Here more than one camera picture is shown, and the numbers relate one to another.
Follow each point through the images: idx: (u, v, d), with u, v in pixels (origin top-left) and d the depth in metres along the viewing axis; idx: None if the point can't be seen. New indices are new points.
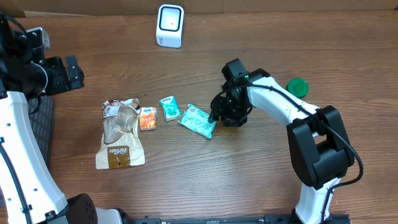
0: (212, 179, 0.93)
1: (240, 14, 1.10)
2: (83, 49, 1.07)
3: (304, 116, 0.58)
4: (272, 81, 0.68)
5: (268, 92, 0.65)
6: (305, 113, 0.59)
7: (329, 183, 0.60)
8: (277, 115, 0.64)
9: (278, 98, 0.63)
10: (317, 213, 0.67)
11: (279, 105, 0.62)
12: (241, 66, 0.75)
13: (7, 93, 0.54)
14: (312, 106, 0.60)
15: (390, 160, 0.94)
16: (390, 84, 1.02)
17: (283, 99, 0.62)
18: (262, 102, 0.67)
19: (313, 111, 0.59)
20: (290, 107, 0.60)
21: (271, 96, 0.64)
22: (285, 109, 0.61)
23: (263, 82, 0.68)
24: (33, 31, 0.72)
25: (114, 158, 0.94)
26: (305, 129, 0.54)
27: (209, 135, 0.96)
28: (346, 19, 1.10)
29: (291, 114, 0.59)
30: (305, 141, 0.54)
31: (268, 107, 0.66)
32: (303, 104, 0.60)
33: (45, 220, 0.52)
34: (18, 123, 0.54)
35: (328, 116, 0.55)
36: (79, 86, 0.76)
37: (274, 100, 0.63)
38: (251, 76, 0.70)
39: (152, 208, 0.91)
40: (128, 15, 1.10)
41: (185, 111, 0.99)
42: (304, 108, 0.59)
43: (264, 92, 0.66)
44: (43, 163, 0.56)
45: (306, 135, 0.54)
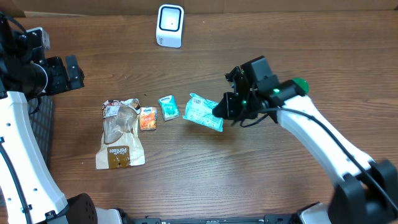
0: (212, 179, 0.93)
1: (240, 14, 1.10)
2: (83, 49, 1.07)
3: (354, 169, 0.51)
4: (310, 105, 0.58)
5: (308, 123, 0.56)
6: (355, 165, 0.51)
7: None
8: (317, 151, 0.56)
9: (322, 135, 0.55)
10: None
11: (323, 147, 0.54)
12: (266, 68, 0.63)
13: (7, 92, 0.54)
14: (363, 155, 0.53)
15: (390, 160, 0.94)
16: (390, 84, 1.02)
17: (328, 139, 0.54)
18: (297, 128, 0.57)
19: (364, 162, 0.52)
20: (337, 154, 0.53)
21: (312, 131, 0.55)
22: (331, 155, 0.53)
23: (300, 104, 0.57)
24: (33, 31, 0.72)
25: (114, 158, 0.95)
26: (357, 189, 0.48)
27: (220, 128, 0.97)
28: (346, 19, 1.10)
29: (339, 162, 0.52)
30: (356, 203, 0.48)
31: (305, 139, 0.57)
32: (352, 153, 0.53)
33: (45, 220, 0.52)
34: (18, 123, 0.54)
35: (382, 172, 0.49)
36: (78, 86, 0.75)
37: (318, 139, 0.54)
38: (281, 89, 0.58)
39: (152, 208, 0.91)
40: (128, 15, 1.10)
41: (190, 104, 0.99)
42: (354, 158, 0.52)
43: (302, 122, 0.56)
44: (43, 163, 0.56)
45: (357, 196, 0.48)
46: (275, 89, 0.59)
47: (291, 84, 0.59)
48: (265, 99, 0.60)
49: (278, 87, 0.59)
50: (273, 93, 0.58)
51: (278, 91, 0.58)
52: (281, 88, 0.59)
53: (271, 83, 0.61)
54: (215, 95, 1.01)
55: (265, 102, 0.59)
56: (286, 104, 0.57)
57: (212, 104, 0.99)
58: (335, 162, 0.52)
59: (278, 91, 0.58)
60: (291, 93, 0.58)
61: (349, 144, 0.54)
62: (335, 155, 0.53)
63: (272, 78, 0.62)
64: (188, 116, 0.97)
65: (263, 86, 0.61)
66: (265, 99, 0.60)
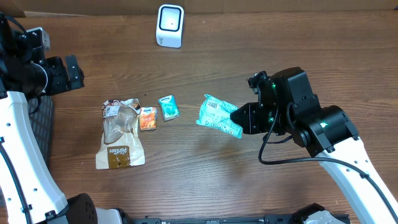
0: (212, 179, 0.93)
1: (240, 14, 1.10)
2: (83, 49, 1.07)
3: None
4: (364, 158, 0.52)
5: (360, 182, 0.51)
6: None
7: None
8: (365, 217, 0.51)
9: (375, 201, 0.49)
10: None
11: (374, 216, 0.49)
12: (305, 88, 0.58)
13: (7, 93, 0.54)
14: None
15: (390, 160, 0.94)
16: (390, 84, 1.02)
17: (382, 207, 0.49)
18: (344, 182, 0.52)
19: None
20: None
21: (362, 193, 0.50)
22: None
23: (351, 155, 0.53)
24: (33, 31, 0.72)
25: (114, 158, 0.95)
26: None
27: (239, 134, 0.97)
28: (346, 19, 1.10)
29: None
30: None
31: (352, 198, 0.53)
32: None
33: (45, 220, 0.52)
34: (18, 123, 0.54)
35: None
36: (79, 86, 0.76)
37: (370, 206, 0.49)
38: (329, 124, 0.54)
39: (152, 208, 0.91)
40: (128, 15, 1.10)
41: (204, 108, 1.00)
42: None
43: (354, 180, 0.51)
44: (43, 163, 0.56)
45: None
46: (322, 122, 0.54)
47: (338, 114, 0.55)
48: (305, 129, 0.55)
49: (324, 117, 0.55)
50: (319, 126, 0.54)
51: (326, 125, 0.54)
52: (329, 120, 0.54)
53: (310, 107, 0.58)
54: (215, 95, 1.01)
55: (305, 134, 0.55)
56: (334, 149, 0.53)
57: (228, 107, 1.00)
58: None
59: (326, 127, 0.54)
60: (340, 128, 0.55)
61: None
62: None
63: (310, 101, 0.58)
64: (203, 121, 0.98)
65: (300, 109, 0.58)
66: (306, 129, 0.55)
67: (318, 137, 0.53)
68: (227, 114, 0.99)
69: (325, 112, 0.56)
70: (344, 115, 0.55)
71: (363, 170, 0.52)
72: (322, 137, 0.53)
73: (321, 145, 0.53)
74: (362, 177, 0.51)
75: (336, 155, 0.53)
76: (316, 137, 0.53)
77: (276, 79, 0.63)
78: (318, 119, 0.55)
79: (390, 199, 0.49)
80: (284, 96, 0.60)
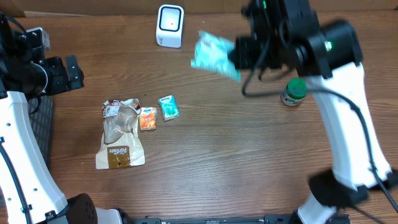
0: (212, 179, 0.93)
1: (240, 14, 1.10)
2: (83, 49, 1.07)
3: (372, 180, 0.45)
4: (360, 89, 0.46)
5: (347, 109, 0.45)
6: (374, 177, 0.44)
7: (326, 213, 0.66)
8: (337, 145, 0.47)
9: (356, 132, 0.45)
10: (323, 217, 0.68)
11: (349, 145, 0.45)
12: (303, 4, 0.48)
13: (7, 93, 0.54)
14: (385, 167, 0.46)
15: (390, 160, 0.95)
16: (390, 84, 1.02)
17: (359, 137, 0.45)
18: (331, 107, 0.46)
19: (384, 173, 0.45)
20: (361, 157, 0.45)
21: (345, 121, 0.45)
22: (352, 157, 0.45)
23: (347, 85, 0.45)
24: (33, 31, 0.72)
25: (114, 158, 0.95)
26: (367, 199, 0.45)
27: (237, 76, 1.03)
28: (346, 19, 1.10)
29: (357, 167, 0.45)
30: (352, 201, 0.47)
31: (329, 124, 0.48)
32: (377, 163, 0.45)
33: (45, 220, 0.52)
34: (18, 123, 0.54)
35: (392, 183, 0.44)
36: (79, 87, 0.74)
37: (349, 134, 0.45)
38: (333, 44, 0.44)
39: (152, 208, 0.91)
40: (128, 15, 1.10)
41: (199, 45, 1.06)
42: (377, 171, 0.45)
43: (339, 106, 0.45)
44: (43, 163, 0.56)
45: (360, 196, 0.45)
46: (326, 41, 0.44)
47: (345, 32, 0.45)
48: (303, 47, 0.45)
49: (328, 35, 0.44)
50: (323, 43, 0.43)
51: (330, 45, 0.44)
52: (334, 40, 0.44)
53: (309, 23, 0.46)
54: (216, 95, 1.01)
55: (303, 50, 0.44)
56: (333, 76, 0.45)
57: (222, 46, 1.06)
58: (355, 166, 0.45)
59: (330, 46, 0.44)
60: (344, 54, 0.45)
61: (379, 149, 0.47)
62: (359, 161, 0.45)
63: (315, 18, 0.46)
64: (198, 63, 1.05)
65: (296, 25, 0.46)
66: (304, 46, 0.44)
67: (317, 55, 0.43)
68: (222, 53, 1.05)
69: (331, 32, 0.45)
70: (352, 33, 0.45)
71: (354, 102, 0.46)
72: (323, 58, 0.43)
73: (319, 65, 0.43)
74: (352, 107, 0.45)
75: (331, 83, 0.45)
76: (316, 54, 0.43)
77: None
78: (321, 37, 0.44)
79: (370, 132, 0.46)
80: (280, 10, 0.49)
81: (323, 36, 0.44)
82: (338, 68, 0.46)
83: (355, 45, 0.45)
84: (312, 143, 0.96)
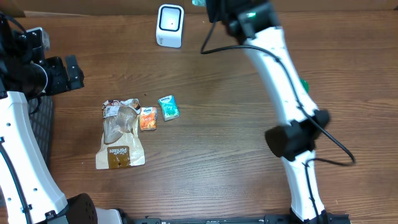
0: (212, 179, 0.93)
1: None
2: (83, 49, 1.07)
3: (301, 116, 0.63)
4: (279, 45, 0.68)
5: (274, 62, 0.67)
6: (302, 113, 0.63)
7: (304, 158, 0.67)
8: (274, 91, 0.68)
9: (283, 82, 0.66)
10: (304, 196, 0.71)
11: (280, 91, 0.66)
12: None
13: (7, 93, 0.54)
14: (311, 105, 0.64)
15: (390, 160, 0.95)
16: (390, 84, 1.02)
17: (286, 84, 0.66)
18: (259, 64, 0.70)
19: (311, 111, 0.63)
20: (290, 101, 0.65)
21: (273, 71, 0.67)
22: (283, 99, 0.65)
23: (268, 43, 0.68)
24: (33, 31, 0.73)
25: (114, 158, 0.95)
26: (298, 132, 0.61)
27: None
28: (346, 19, 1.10)
29: (287, 107, 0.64)
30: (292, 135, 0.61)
31: (263, 73, 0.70)
32: (303, 101, 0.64)
33: (45, 220, 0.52)
34: (18, 123, 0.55)
35: (319, 117, 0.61)
36: (78, 87, 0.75)
37: (278, 83, 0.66)
38: (255, 14, 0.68)
39: (152, 208, 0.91)
40: (128, 15, 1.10)
41: None
42: (303, 107, 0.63)
43: (269, 61, 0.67)
44: (43, 164, 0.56)
45: (293, 127, 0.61)
46: (250, 12, 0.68)
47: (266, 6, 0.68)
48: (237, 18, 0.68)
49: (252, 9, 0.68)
50: (248, 16, 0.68)
51: (252, 15, 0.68)
52: (255, 11, 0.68)
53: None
54: (215, 95, 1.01)
55: (235, 23, 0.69)
56: (258, 37, 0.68)
57: None
58: (286, 106, 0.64)
59: (253, 16, 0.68)
60: (263, 17, 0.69)
61: (304, 93, 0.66)
62: (288, 101, 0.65)
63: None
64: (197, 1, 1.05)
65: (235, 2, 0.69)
66: (236, 20, 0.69)
67: (244, 25, 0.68)
68: None
69: (254, 4, 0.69)
70: (269, 8, 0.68)
71: (277, 55, 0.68)
72: (247, 25, 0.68)
73: (245, 30, 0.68)
74: (276, 61, 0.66)
75: (257, 42, 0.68)
76: (244, 27, 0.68)
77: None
78: (247, 10, 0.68)
79: (295, 79, 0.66)
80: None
81: (249, 10, 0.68)
82: (263, 31, 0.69)
83: (272, 15, 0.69)
84: None
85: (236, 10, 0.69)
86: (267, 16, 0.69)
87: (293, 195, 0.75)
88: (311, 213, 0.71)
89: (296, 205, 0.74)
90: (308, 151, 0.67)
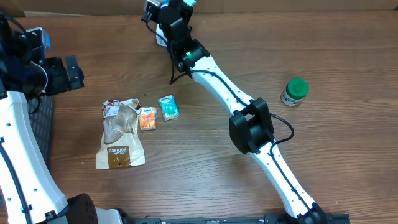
0: (212, 179, 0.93)
1: (240, 14, 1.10)
2: (83, 49, 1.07)
3: (242, 107, 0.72)
4: (212, 65, 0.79)
5: (211, 76, 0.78)
6: (241, 104, 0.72)
7: (265, 147, 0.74)
8: (219, 98, 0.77)
9: (221, 87, 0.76)
10: (285, 188, 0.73)
11: (222, 94, 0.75)
12: (182, 30, 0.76)
13: (7, 93, 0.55)
14: (247, 96, 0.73)
15: (390, 160, 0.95)
16: (390, 84, 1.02)
17: (224, 88, 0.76)
18: (204, 83, 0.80)
19: (247, 101, 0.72)
20: (230, 98, 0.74)
21: (214, 82, 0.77)
22: (226, 98, 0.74)
23: (205, 65, 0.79)
24: (33, 31, 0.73)
25: (114, 158, 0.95)
26: (244, 119, 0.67)
27: None
28: (346, 19, 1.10)
29: (229, 102, 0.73)
30: (242, 124, 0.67)
31: (208, 88, 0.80)
32: (240, 96, 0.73)
33: (45, 220, 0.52)
34: (18, 124, 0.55)
35: (258, 104, 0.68)
36: (78, 87, 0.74)
37: (219, 89, 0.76)
38: (191, 53, 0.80)
39: (152, 208, 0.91)
40: (128, 15, 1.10)
41: None
42: (240, 99, 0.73)
43: (207, 76, 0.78)
44: (44, 164, 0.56)
45: (239, 116, 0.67)
46: (189, 53, 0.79)
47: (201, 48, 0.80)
48: (181, 60, 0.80)
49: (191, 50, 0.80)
50: (186, 56, 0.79)
51: (189, 54, 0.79)
52: (191, 51, 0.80)
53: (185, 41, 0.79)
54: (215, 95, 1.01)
55: (181, 64, 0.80)
56: (196, 65, 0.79)
57: None
58: (229, 102, 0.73)
59: (189, 55, 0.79)
60: (199, 55, 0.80)
61: (239, 89, 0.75)
62: (229, 99, 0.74)
63: (185, 37, 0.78)
64: None
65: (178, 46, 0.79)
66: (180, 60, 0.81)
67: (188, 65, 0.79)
68: None
69: (190, 45, 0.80)
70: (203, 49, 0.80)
71: (212, 71, 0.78)
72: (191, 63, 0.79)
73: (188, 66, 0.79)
74: (212, 75, 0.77)
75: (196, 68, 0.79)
76: (187, 65, 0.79)
77: (161, 20, 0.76)
78: (185, 50, 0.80)
79: (229, 83, 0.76)
80: (168, 34, 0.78)
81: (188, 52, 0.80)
82: (199, 61, 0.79)
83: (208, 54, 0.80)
84: (313, 142, 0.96)
85: (179, 53, 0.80)
86: (202, 52, 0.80)
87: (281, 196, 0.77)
88: (300, 206, 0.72)
89: (286, 205, 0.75)
90: (270, 142, 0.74)
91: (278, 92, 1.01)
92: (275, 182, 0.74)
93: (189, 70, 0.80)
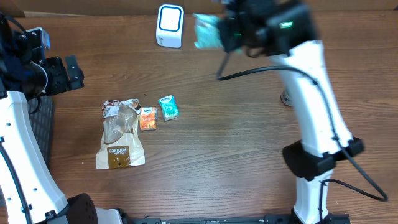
0: (212, 179, 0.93)
1: None
2: (83, 49, 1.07)
3: (334, 149, 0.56)
4: (318, 65, 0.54)
5: (311, 86, 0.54)
6: (336, 145, 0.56)
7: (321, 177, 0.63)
8: (304, 117, 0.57)
9: (319, 110, 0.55)
10: (313, 205, 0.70)
11: (315, 122, 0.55)
12: None
13: (7, 92, 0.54)
14: (347, 134, 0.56)
15: (390, 160, 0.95)
16: (390, 84, 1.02)
17: (323, 114, 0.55)
18: (288, 80, 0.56)
19: (345, 142, 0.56)
20: (324, 130, 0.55)
21: (310, 98, 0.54)
22: (318, 129, 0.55)
23: (307, 63, 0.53)
24: (33, 31, 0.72)
25: (114, 158, 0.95)
26: (329, 165, 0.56)
27: None
28: (346, 20, 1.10)
29: (319, 138, 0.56)
30: (326, 169, 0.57)
31: (291, 89, 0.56)
32: (339, 130, 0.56)
33: (45, 220, 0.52)
34: (18, 123, 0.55)
35: (353, 149, 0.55)
36: (78, 87, 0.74)
37: (313, 110, 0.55)
38: (291, 22, 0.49)
39: (152, 208, 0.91)
40: (128, 15, 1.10)
41: None
42: (339, 139, 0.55)
43: (305, 84, 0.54)
44: (43, 163, 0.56)
45: (327, 163, 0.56)
46: (284, 20, 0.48)
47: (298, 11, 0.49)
48: (265, 25, 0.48)
49: (285, 14, 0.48)
50: (281, 23, 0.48)
51: (288, 23, 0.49)
52: (291, 18, 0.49)
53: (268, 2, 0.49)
54: (216, 94, 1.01)
55: (262, 32, 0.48)
56: (293, 54, 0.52)
57: None
58: (320, 136, 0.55)
59: (288, 25, 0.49)
60: (299, 25, 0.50)
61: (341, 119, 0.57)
62: (323, 131, 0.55)
63: None
64: None
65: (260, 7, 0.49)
66: (263, 27, 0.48)
67: (277, 36, 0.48)
68: None
69: (288, 7, 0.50)
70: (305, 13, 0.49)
71: (313, 76, 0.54)
72: (282, 37, 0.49)
73: (282, 51, 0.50)
74: (313, 84, 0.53)
75: (291, 60, 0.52)
76: (274, 37, 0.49)
77: None
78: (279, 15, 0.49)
79: (333, 105, 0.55)
80: None
81: (279, 17, 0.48)
82: (300, 46, 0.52)
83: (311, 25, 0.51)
84: None
85: (263, 17, 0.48)
86: (305, 17, 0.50)
87: (298, 200, 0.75)
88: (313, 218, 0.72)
89: (300, 208, 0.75)
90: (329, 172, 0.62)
91: (278, 92, 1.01)
92: (308, 200, 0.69)
93: (279, 49, 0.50)
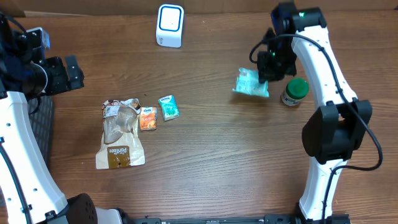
0: (212, 179, 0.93)
1: (240, 14, 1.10)
2: (83, 49, 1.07)
3: (339, 99, 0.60)
4: (325, 39, 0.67)
5: (318, 51, 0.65)
6: (341, 98, 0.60)
7: (334, 163, 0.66)
8: (313, 79, 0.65)
9: (325, 68, 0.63)
10: (318, 198, 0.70)
11: (321, 77, 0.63)
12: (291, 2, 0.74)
13: (7, 92, 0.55)
14: (351, 93, 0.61)
15: (390, 160, 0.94)
16: (391, 84, 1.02)
17: (327, 71, 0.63)
18: (300, 53, 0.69)
19: (351, 97, 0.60)
20: (329, 84, 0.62)
21: (316, 58, 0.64)
22: (324, 83, 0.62)
23: (316, 36, 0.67)
24: (33, 31, 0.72)
25: (114, 158, 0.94)
26: (334, 116, 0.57)
27: None
28: (346, 19, 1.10)
29: (324, 89, 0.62)
30: (331, 122, 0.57)
31: (303, 60, 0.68)
32: (344, 88, 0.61)
33: (45, 220, 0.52)
34: (18, 124, 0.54)
35: (359, 106, 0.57)
36: (79, 86, 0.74)
37: (318, 68, 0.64)
38: (305, 15, 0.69)
39: (152, 208, 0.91)
40: (128, 15, 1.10)
41: None
42: (342, 92, 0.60)
43: (313, 48, 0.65)
44: (43, 164, 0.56)
45: (331, 110, 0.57)
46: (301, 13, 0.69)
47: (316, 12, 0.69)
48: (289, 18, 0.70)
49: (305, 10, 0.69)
50: (298, 15, 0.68)
51: (303, 15, 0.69)
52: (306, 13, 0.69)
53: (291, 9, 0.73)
54: (216, 94, 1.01)
55: (287, 22, 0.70)
56: (305, 30, 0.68)
57: None
58: (326, 89, 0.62)
59: (303, 16, 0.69)
60: (313, 18, 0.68)
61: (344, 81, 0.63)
62: (327, 85, 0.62)
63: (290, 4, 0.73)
64: None
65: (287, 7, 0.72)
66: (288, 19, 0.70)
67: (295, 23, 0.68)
68: None
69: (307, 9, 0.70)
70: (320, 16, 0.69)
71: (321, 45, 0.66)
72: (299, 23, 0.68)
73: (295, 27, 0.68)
74: (319, 50, 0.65)
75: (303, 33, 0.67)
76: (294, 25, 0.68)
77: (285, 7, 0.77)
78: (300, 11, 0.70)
79: (337, 68, 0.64)
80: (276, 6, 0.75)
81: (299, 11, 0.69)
82: (311, 27, 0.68)
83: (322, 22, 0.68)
84: None
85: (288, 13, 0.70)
86: (319, 17, 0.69)
87: (305, 191, 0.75)
88: (316, 213, 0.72)
89: (305, 202, 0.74)
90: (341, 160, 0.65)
91: (278, 92, 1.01)
92: (315, 190, 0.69)
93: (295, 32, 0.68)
